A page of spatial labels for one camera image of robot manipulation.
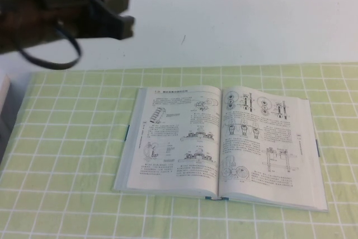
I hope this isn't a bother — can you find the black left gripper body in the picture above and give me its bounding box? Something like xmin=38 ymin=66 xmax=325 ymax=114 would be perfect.
xmin=36 ymin=0 xmax=96 ymax=41

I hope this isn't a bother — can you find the technical textbook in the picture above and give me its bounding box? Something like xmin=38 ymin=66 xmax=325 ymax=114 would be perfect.
xmin=112 ymin=85 xmax=329 ymax=213

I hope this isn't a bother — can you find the white board with beige edge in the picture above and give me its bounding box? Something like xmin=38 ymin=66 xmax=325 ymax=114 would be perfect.
xmin=0 ymin=73 xmax=13 ymax=124

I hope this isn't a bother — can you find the green checkered tablecloth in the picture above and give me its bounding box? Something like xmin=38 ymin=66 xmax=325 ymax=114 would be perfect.
xmin=0 ymin=62 xmax=358 ymax=239

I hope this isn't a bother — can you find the black strap loop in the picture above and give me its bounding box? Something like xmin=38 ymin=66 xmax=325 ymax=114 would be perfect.
xmin=16 ymin=22 xmax=84 ymax=69

